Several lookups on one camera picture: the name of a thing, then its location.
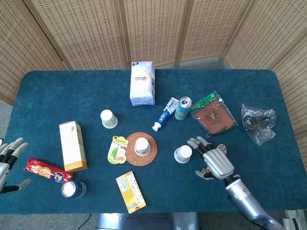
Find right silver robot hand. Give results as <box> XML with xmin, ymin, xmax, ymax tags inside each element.
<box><xmin>187</xmin><ymin>136</ymin><xmax>235</xmax><ymax>181</ymax></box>

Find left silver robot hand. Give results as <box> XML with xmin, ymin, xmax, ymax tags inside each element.
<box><xmin>0</xmin><ymin>137</ymin><xmax>31</xmax><ymax>194</ymax></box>

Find white paper cup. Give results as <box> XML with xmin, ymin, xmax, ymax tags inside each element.
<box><xmin>174</xmin><ymin>145</ymin><xmax>193</xmax><ymax>164</ymax></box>
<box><xmin>134</xmin><ymin>138</ymin><xmax>151</xmax><ymax>156</ymax></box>
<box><xmin>100</xmin><ymin>109</ymin><xmax>118</xmax><ymax>129</ymax></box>

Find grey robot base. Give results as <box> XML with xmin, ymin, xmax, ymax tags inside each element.
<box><xmin>95</xmin><ymin>212</ymin><xmax>200</xmax><ymax>230</ymax></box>

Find red biscuit packet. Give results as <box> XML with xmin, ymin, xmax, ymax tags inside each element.
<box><xmin>23</xmin><ymin>157</ymin><xmax>74</xmax><ymax>184</ymax></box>

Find green packaged brown cloth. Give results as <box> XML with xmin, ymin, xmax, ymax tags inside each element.
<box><xmin>189</xmin><ymin>90</ymin><xmax>238</xmax><ymax>136</ymax></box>

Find clear plastic bag dark contents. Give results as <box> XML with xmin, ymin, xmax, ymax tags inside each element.
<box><xmin>241</xmin><ymin>103</ymin><xmax>277</xmax><ymax>146</ymax></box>

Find light green drink can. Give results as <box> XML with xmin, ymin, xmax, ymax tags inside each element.
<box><xmin>174</xmin><ymin>96</ymin><xmax>192</xmax><ymax>121</ymax></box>

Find tall cream carton box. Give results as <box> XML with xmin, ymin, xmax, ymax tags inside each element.
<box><xmin>59</xmin><ymin>121</ymin><xmax>88</xmax><ymax>173</ymax></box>

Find blue can white lid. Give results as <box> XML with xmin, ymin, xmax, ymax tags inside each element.
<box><xmin>60</xmin><ymin>180</ymin><xmax>87</xmax><ymax>199</ymax></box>

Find blue white toothpaste tube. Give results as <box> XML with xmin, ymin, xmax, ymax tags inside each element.
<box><xmin>152</xmin><ymin>97</ymin><xmax>179</xmax><ymax>132</ymax></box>

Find woven folding screen panel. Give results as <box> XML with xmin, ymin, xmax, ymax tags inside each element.
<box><xmin>0</xmin><ymin>0</ymin><xmax>72</xmax><ymax>107</ymax></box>
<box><xmin>273</xmin><ymin>40</ymin><xmax>307</xmax><ymax>135</ymax></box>
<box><xmin>23</xmin><ymin>0</ymin><xmax>130</xmax><ymax>70</ymax></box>
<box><xmin>295</xmin><ymin>131</ymin><xmax>307</xmax><ymax>168</ymax></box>
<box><xmin>176</xmin><ymin>0</ymin><xmax>255</xmax><ymax>65</ymax></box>
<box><xmin>118</xmin><ymin>0</ymin><xmax>192</xmax><ymax>68</ymax></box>
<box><xmin>222</xmin><ymin>0</ymin><xmax>307</xmax><ymax>70</ymax></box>

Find round woven brown coaster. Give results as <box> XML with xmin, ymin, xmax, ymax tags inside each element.
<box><xmin>125</xmin><ymin>131</ymin><xmax>158</xmax><ymax>166</ymax></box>

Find blue felt table cover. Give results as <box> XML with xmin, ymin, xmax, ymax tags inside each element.
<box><xmin>0</xmin><ymin>69</ymin><xmax>307</xmax><ymax>215</ymax></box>

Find yellow printed flat box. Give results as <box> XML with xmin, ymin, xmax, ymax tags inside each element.
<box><xmin>116</xmin><ymin>171</ymin><xmax>147</xmax><ymax>214</ymax></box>

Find white object on floor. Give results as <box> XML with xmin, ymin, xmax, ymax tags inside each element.
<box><xmin>282</xmin><ymin>209</ymin><xmax>307</xmax><ymax>230</ymax></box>

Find green lip balm blister pack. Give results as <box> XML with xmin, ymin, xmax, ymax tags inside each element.
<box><xmin>107</xmin><ymin>136</ymin><xmax>130</xmax><ymax>165</ymax></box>

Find white paper bag package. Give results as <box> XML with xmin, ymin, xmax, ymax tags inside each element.
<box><xmin>130</xmin><ymin>60</ymin><xmax>156</xmax><ymax>106</ymax></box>

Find coiled beige rope bundle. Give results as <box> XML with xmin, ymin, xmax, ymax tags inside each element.
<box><xmin>201</xmin><ymin>143</ymin><xmax>228</xmax><ymax>180</ymax></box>

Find thin black floor cable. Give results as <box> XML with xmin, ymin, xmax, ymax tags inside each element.
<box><xmin>81</xmin><ymin>213</ymin><xmax>93</xmax><ymax>230</ymax></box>

